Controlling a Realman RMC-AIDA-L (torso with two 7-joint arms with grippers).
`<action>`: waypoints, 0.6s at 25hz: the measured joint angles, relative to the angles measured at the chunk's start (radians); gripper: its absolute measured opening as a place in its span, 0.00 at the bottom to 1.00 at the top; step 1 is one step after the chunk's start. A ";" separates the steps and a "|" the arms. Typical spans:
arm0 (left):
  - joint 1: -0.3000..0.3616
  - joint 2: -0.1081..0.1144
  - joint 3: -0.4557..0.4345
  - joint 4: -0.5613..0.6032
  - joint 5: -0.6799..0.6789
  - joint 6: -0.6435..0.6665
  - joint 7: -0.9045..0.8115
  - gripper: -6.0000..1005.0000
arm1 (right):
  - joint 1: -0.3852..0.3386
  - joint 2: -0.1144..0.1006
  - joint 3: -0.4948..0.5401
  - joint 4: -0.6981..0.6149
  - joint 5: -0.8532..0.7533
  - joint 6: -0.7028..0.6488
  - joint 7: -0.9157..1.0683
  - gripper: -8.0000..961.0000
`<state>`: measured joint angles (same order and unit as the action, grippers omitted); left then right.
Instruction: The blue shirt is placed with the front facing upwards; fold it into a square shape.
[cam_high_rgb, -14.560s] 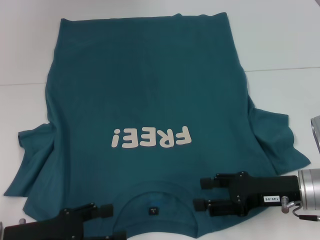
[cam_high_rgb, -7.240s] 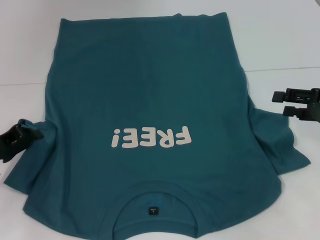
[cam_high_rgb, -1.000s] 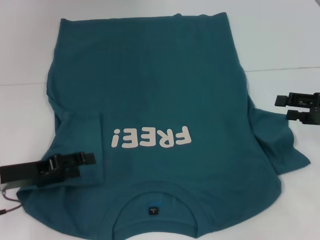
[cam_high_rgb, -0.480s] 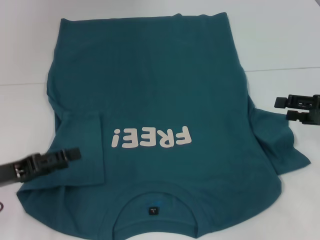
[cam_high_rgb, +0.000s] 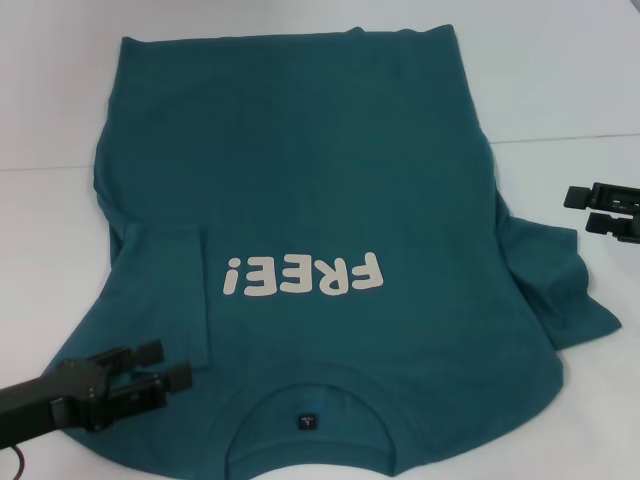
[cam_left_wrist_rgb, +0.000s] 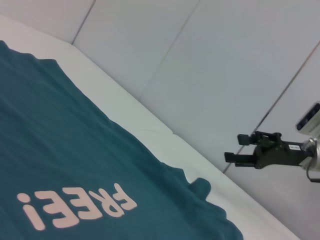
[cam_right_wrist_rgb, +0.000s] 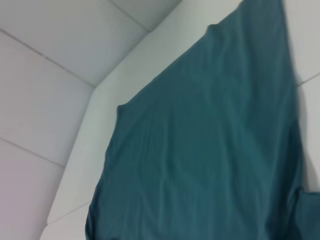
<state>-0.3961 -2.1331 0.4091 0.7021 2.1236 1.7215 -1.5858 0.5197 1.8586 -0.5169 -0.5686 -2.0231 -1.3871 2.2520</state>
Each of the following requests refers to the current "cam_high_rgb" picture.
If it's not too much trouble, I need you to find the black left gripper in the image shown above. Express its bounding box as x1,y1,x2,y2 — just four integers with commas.
0,339,194,434

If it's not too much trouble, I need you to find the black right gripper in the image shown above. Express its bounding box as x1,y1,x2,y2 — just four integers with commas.
563,182,640,245

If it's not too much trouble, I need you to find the teal T-shirt with FREE print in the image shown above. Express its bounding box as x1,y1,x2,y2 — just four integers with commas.
44,24,624,480

